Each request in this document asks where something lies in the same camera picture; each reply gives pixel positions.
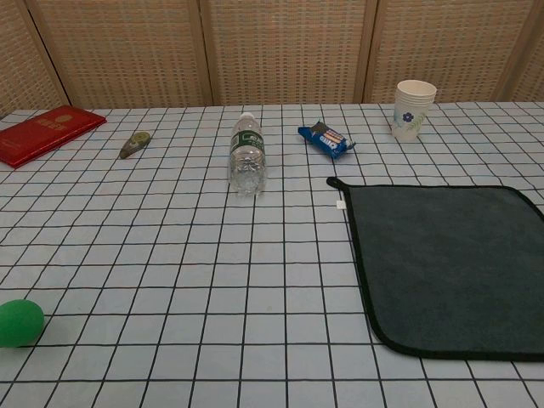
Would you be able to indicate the grey and yellow cloth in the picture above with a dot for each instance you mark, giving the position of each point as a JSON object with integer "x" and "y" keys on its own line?
{"x": 446, "y": 263}

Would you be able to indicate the clear plastic water bottle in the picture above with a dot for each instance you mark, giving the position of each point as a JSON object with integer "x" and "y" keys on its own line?
{"x": 247, "y": 158}

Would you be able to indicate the blue Oreo cookie packet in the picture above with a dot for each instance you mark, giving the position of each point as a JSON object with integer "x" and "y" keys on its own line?
{"x": 326, "y": 138}

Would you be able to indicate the checked light blue tablecloth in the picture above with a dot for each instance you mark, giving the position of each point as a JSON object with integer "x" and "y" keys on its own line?
{"x": 170, "y": 263}

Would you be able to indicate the green correction tape dispenser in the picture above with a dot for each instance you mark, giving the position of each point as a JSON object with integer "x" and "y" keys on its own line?
{"x": 134, "y": 144}

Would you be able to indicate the woven wooden folding screen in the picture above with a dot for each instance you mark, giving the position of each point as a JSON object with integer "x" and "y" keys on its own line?
{"x": 272, "y": 51}

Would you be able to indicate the stack of floral paper cups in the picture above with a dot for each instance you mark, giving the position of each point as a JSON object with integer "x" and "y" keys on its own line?
{"x": 411, "y": 111}

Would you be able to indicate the red booklet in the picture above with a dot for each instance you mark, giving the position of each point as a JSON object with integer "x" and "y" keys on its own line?
{"x": 42, "y": 134}

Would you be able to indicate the green ball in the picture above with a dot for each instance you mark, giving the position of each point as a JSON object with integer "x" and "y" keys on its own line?
{"x": 19, "y": 323}

